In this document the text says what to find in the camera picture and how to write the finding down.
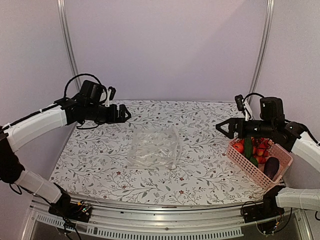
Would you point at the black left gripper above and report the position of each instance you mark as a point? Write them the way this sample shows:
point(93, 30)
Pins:
point(113, 118)

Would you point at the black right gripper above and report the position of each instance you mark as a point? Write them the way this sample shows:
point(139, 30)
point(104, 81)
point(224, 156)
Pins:
point(233, 125)

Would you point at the dark green fake cucumber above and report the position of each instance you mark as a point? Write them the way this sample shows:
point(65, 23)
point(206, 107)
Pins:
point(248, 148)

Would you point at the clear polka dot zip bag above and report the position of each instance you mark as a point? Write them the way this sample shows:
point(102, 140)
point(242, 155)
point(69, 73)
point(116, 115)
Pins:
point(154, 149)

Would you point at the purple fake eggplant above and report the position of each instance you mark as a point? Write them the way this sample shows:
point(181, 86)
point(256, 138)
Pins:
point(271, 167)

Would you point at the green fake leafy vegetable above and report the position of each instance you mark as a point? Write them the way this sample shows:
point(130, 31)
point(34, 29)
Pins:
point(254, 161)

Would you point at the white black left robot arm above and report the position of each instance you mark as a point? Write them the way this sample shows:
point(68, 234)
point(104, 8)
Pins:
point(46, 130)

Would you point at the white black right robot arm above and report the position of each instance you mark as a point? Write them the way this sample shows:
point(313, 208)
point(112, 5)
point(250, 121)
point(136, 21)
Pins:
point(296, 139)

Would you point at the pink perforated plastic basket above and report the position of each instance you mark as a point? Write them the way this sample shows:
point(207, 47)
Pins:
point(255, 167)

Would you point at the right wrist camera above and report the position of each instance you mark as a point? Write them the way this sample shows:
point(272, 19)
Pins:
point(244, 107)

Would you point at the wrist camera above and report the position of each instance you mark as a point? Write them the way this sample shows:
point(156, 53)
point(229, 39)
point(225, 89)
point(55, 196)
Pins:
point(244, 107)
point(110, 93)

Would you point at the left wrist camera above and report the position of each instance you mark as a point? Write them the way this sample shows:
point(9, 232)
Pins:
point(110, 93)

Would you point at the aluminium frame post right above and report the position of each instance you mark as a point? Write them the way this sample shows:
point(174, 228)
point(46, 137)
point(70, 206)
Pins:
point(270, 4)

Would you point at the aluminium frame post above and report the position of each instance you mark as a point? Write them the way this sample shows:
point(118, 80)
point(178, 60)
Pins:
point(62, 12)
point(270, 4)

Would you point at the aluminium front rail base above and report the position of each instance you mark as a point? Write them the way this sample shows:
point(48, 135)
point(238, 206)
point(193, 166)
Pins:
point(118, 220)

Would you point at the aluminium frame post left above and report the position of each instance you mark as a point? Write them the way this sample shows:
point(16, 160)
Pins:
point(62, 12)

